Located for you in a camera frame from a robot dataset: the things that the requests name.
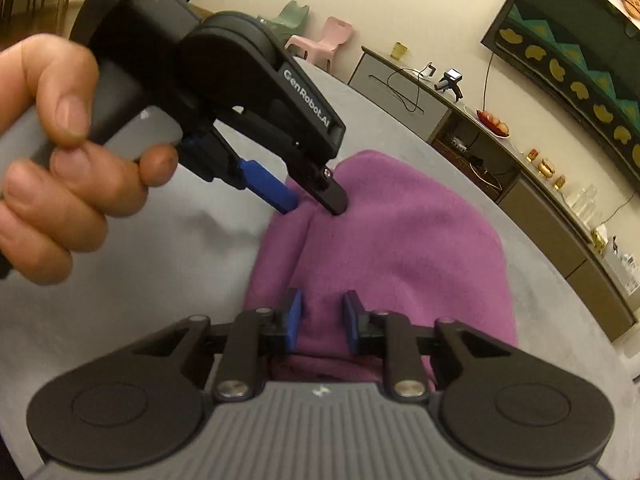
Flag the glass bottles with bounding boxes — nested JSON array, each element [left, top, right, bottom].
[[567, 184, 598, 222]]

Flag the red fruit plate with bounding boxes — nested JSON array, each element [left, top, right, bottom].
[[476, 110, 510, 139]]

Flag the purple sweatpants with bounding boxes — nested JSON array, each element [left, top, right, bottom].
[[245, 151, 518, 382]]

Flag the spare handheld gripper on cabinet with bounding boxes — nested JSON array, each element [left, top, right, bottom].
[[434, 68, 463, 103]]

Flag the black cable on cabinet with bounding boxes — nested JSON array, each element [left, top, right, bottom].
[[368, 66, 426, 115]]

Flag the person's left hand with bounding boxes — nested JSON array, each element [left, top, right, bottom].
[[1, 34, 178, 285]]

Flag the green plastic chair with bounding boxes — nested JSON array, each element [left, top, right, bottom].
[[258, 0, 310, 46]]

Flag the gold ornaments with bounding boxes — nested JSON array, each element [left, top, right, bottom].
[[525, 148, 566, 191]]

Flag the wall-mounted television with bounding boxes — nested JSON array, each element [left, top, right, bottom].
[[482, 0, 639, 185]]

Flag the yellow cup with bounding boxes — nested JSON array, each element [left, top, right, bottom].
[[390, 41, 408, 61]]

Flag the long grey TV cabinet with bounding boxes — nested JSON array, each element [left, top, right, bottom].
[[348, 47, 639, 341]]

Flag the pink plastic chair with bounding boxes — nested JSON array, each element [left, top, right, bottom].
[[285, 16, 354, 73]]

